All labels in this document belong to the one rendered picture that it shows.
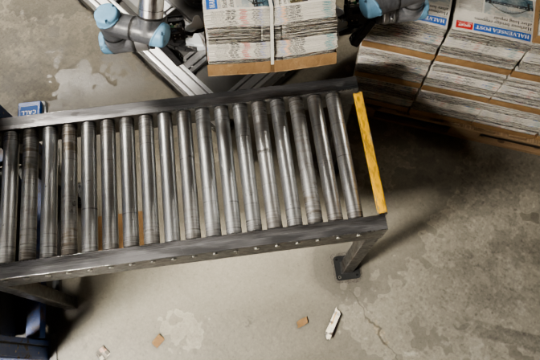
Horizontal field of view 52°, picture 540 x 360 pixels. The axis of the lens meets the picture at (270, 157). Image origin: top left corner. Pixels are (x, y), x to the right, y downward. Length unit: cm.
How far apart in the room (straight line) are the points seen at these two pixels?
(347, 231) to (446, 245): 98
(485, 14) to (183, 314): 172
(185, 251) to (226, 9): 74
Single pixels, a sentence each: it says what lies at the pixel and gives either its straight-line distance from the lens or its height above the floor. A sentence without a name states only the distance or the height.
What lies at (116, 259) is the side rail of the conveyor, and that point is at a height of 80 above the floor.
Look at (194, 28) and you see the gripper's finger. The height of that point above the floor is 96.
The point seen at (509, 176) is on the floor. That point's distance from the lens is 286.
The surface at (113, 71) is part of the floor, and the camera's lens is 299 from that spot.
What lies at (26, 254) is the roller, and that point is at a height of 80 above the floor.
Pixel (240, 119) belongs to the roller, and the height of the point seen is 80.
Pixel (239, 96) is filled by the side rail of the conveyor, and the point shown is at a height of 80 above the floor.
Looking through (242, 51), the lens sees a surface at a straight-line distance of 161.
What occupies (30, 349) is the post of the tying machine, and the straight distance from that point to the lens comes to 249.
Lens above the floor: 248
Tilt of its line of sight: 69 degrees down
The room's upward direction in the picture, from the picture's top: 2 degrees counter-clockwise
